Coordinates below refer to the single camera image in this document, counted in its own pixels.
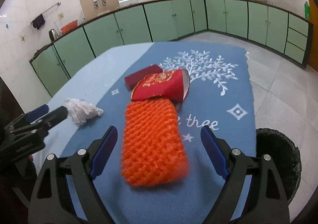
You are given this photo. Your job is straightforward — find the white tissue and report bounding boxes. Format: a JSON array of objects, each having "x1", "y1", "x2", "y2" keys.
[{"x1": 65, "y1": 98, "x2": 104, "y2": 127}]

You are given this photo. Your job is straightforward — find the orange foam fruit net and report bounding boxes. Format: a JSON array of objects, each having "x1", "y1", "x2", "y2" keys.
[{"x1": 121, "y1": 98, "x2": 189, "y2": 187}]

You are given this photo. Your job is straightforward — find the red paper cup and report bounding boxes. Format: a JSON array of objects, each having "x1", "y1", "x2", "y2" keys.
[{"x1": 130, "y1": 68, "x2": 190, "y2": 102}]

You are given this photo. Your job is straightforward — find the black trash bin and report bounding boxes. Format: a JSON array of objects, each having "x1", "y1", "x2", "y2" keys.
[{"x1": 256, "y1": 128, "x2": 302, "y2": 204}]

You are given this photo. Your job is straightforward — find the green lower kitchen cabinets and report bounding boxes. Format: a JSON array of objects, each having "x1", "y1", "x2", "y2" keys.
[{"x1": 30, "y1": 0, "x2": 314, "y2": 96}]

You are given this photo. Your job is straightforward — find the blue tree-print tablecloth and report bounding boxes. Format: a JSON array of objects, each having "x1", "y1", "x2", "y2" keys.
[{"x1": 33, "y1": 42, "x2": 256, "y2": 223}]

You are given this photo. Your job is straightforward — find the dark red sponge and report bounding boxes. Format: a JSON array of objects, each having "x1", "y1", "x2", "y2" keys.
[{"x1": 124, "y1": 65, "x2": 163, "y2": 90}]

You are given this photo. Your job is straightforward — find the steel electric kettle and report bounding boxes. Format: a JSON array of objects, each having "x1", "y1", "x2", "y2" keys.
[{"x1": 48, "y1": 29, "x2": 59, "y2": 42}]

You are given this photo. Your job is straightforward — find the orange plastic basin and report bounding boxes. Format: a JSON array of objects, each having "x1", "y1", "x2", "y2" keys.
[{"x1": 61, "y1": 20, "x2": 78, "y2": 34}]

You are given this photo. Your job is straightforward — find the dark hanging towel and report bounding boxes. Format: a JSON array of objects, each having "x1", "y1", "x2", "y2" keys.
[{"x1": 31, "y1": 14, "x2": 45, "y2": 30}]

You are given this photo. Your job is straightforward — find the cardboard box with print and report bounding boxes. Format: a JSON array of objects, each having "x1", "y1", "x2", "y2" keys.
[{"x1": 80, "y1": 0, "x2": 120, "y2": 21}]

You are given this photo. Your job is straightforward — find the green plastic bottle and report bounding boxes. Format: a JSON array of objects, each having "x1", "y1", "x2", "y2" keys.
[{"x1": 304, "y1": 1, "x2": 310, "y2": 20}]

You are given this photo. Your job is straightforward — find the wooden door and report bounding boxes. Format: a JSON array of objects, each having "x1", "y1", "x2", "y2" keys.
[{"x1": 308, "y1": 0, "x2": 318, "y2": 71}]

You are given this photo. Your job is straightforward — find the metal towel rail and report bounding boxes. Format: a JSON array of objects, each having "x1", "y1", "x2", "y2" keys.
[{"x1": 30, "y1": 1, "x2": 61, "y2": 26}]

